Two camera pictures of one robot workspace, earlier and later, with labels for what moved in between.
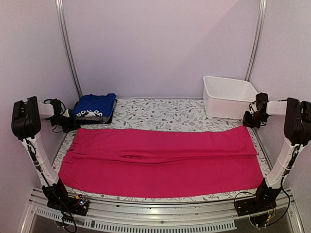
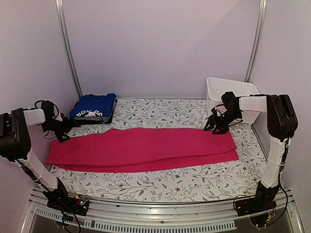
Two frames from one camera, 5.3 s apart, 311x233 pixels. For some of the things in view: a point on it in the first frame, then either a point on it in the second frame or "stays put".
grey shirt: (106, 119) stays put
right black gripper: (246, 122) -> (212, 118)
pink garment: (168, 162) stays put
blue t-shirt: (95, 105) stays put
